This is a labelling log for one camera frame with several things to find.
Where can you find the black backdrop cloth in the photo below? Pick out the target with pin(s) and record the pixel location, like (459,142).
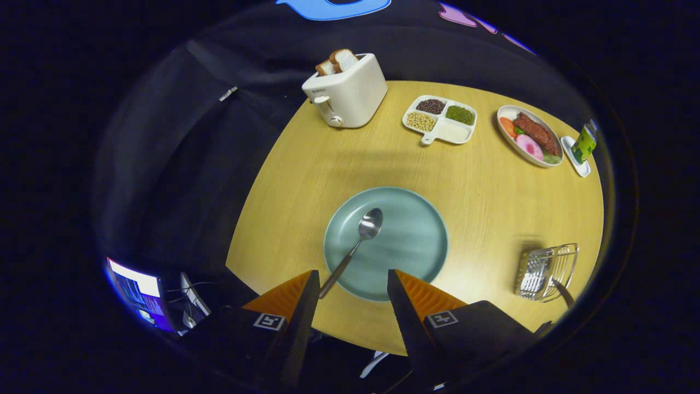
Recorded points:
(180,164)

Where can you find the green label drink bottle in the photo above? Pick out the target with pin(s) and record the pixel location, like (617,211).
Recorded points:
(583,145)

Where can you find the lit computer monitor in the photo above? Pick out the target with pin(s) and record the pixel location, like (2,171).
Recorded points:
(136,287)

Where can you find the silver clip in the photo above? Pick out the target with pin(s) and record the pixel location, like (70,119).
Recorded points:
(228,94)

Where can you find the pale green plate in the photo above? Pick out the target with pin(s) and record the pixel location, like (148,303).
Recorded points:
(410,241)

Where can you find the brown meat strip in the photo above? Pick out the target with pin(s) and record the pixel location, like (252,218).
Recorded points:
(538,134)

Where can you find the pale bread slice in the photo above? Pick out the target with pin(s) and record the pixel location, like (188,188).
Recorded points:
(344,59)

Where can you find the white square coaster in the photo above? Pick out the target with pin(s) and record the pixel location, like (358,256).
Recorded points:
(579,168)

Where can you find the white toaster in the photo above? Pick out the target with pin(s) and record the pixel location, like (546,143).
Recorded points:
(355,93)

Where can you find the pink round ham slice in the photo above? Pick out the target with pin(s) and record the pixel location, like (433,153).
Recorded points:
(529,146)

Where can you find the white oval food plate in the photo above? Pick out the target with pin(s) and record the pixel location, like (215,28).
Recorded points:
(507,111)

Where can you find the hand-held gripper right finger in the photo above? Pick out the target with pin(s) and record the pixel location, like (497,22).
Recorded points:
(415,334)

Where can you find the brown crust bread slice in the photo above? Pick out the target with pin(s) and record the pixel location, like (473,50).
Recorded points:
(326,68)

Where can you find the white compartment dish with beans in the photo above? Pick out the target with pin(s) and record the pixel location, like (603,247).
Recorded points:
(451,131)

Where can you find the orange carrot piece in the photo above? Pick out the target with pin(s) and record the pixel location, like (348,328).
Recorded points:
(507,127)

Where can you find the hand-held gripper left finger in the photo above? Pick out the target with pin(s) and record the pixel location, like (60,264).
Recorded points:
(298,334)

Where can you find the metal spoon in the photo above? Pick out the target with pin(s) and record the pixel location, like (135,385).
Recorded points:
(370,225)

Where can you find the white framed keyboard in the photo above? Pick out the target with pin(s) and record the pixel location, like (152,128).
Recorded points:
(192,298)

